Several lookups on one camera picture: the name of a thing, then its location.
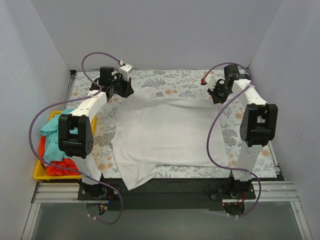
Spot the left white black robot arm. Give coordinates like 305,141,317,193
58,64,134,200

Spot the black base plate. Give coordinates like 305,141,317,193
77,178,256,211

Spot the teal t shirt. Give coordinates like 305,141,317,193
40,108,75,163

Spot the yellow plastic bin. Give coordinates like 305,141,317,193
33,110,97,181

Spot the aluminium frame rail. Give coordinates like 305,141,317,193
31,181,301,203

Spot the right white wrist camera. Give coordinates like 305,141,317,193
200,75,217,91

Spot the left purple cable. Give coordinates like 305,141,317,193
28,51,125,225

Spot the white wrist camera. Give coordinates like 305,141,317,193
200,75,217,91
118,60,134,82

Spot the white t shirt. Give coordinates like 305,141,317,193
111,87,229,190

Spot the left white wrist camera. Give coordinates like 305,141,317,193
118,60,134,82

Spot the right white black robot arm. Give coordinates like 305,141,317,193
201,62,278,200

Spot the orange t shirt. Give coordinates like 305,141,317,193
38,136,83,177

